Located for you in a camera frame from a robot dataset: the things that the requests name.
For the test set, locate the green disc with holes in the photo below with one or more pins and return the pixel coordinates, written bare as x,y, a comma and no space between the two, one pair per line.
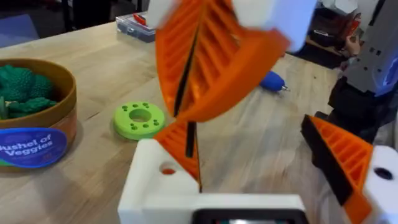
124,124

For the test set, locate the brown tub of green toy vegetables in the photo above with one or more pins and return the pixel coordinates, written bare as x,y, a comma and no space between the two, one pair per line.
34,124

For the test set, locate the blue electric screwdriver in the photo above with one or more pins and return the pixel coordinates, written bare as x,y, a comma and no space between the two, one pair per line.
272,81

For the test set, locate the heap of boxes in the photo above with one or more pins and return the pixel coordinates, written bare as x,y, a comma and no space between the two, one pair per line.
329,28

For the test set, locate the finger of the white orange right gripper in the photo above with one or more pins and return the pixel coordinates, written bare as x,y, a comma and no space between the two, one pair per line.
230,62
171,46

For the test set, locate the bare white left gripper left finger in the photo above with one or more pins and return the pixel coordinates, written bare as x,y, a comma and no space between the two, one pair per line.
141,183

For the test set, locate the person's hand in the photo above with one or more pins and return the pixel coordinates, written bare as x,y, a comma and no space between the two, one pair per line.
353,46

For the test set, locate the clear plastic parts box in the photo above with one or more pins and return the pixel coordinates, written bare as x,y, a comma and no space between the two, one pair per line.
133,29

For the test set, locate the white orange left gripper right finger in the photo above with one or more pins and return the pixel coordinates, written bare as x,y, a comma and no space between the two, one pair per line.
348,161

